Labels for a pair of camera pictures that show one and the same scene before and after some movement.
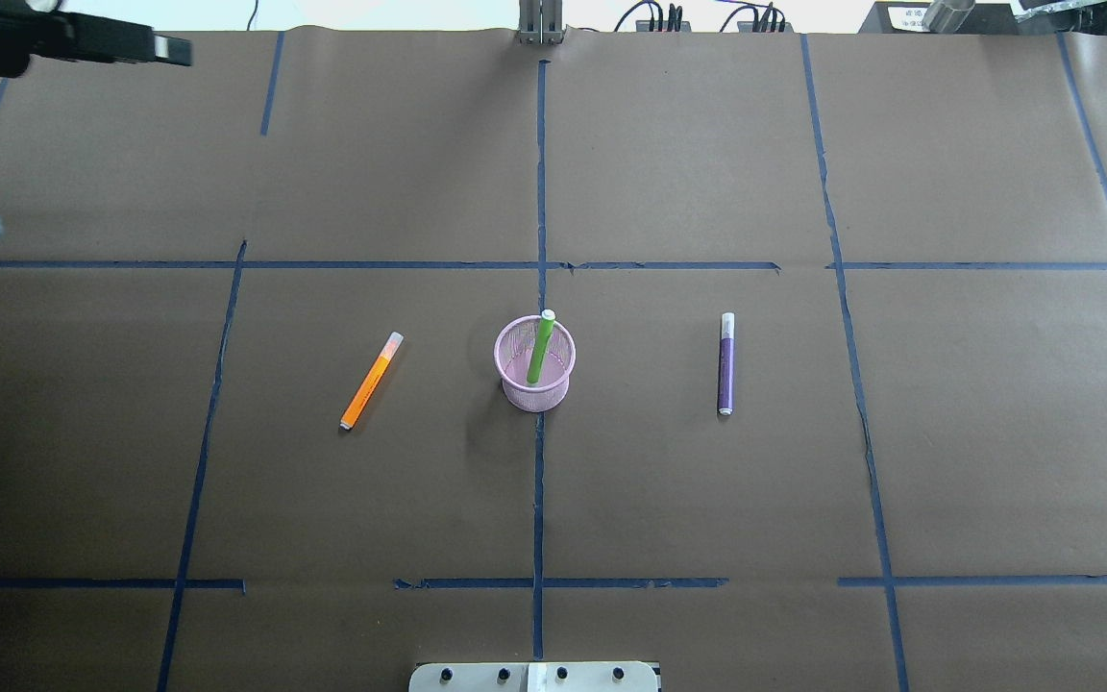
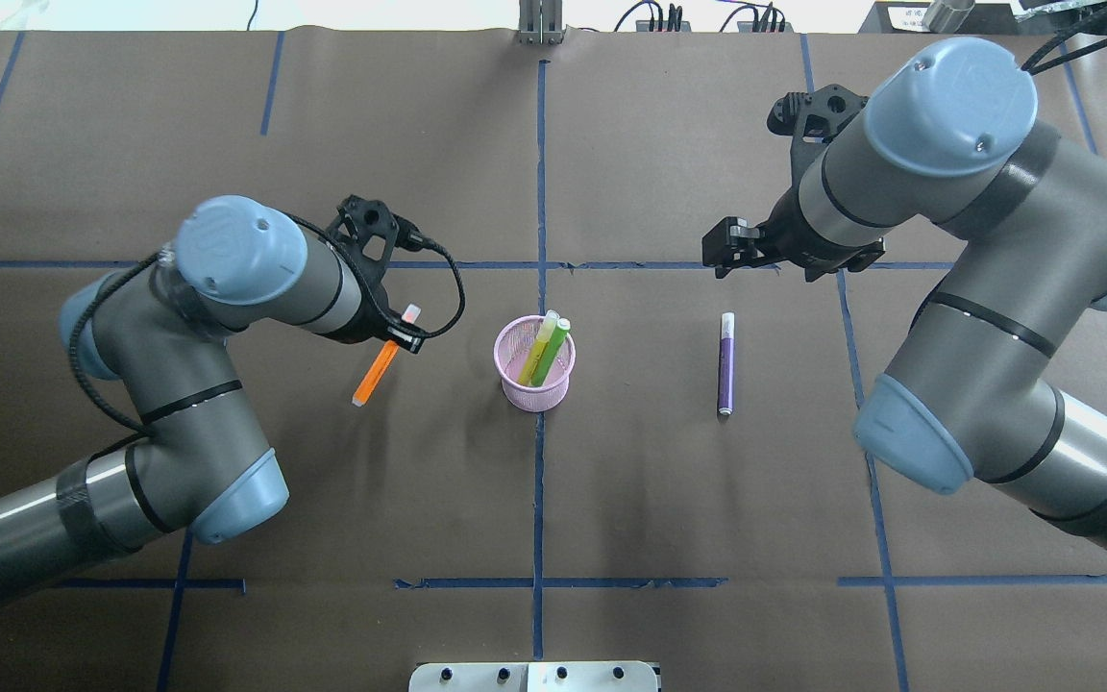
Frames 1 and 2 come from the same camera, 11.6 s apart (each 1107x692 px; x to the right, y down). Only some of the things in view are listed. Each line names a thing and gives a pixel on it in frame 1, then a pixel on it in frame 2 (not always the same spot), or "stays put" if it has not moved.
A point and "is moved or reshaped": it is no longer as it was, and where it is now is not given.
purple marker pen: (726, 365) stays put
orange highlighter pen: (372, 383) is moved or reshaped
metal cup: (947, 16) stays put
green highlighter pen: (543, 335) is moved or reshaped
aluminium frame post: (540, 22) stays put
